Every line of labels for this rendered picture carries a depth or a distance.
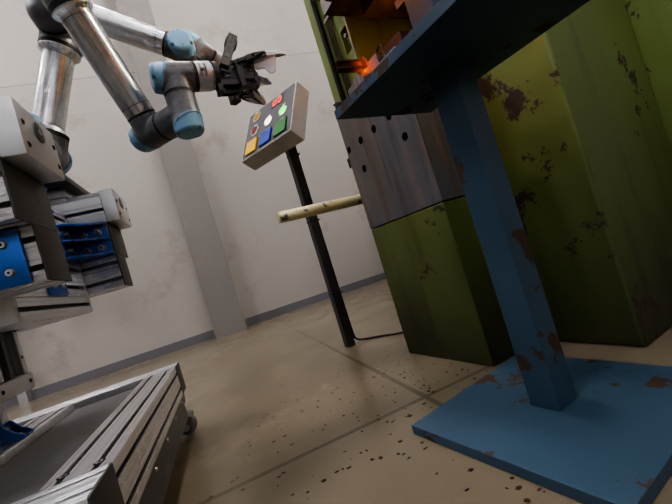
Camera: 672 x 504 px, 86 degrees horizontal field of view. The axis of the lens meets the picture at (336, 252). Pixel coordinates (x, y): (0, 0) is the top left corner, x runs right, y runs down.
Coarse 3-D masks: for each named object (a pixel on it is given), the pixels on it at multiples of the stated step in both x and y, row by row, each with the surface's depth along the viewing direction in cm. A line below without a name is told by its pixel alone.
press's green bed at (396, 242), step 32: (416, 224) 110; (448, 224) 99; (384, 256) 129; (416, 256) 114; (448, 256) 102; (480, 256) 102; (416, 288) 118; (448, 288) 105; (480, 288) 100; (416, 320) 122; (448, 320) 109; (480, 320) 98; (416, 352) 127; (448, 352) 112; (480, 352) 101; (512, 352) 101
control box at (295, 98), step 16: (288, 96) 159; (304, 96) 160; (256, 112) 176; (272, 112) 164; (288, 112) 154; (304, 112) 158; (272, 128) 159; (288, 128) 149; (304, 128) 155; (272, 144) 156; (288, 144) 156; (256, 160) 166
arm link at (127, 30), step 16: (32, 0) 104; (32, 16) 107; (48, 16) 105; (96, 16) 107; (112, 16) 108; (112, 32) 109; (128, 32) 109; (144, 32) 110; (160, 32) 111; (176, 32) 111; (144, 48) 113; (160, 48) 112; (176, 48) 110; (192, 48) 113
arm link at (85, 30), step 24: (48, 0) 83; (72, 0) 84; (72, 24) 86; (96, 24) 88; (96, 48) 88; (96, 72) 91; (120, 72) 91; (120, 96) 92; (144, 96) 96; (144, 120) 95; (144, 144) 98
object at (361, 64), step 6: (342, 60) 117; (348, 60) 118; (354, 60) 119; (360, 60) 120; (336, 66) 117; (342, 66) 116; (348, 66) 117; (354, 66) 118; (360, 66) 120; (366, 66) 120; (336, 72) 118; (342, 72) 119; (348, 72) 120; (354, 72) 121; (360, 72) 122
